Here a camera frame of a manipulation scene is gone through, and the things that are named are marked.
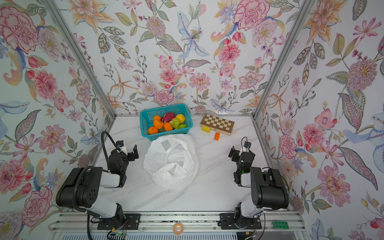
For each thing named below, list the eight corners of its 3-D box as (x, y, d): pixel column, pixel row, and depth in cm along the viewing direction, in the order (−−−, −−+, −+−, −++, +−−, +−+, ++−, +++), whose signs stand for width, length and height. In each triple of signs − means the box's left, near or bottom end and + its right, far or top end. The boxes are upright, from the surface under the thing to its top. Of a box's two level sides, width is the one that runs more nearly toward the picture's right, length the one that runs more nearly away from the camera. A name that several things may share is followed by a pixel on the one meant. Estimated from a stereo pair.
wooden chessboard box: (198, 127, 116) (198, 124, 114) (203, 116, 124) (204, 113, 121) (231, 136, 110) (232, 133, 108) (234, 124, 118) (235, 121, 116)
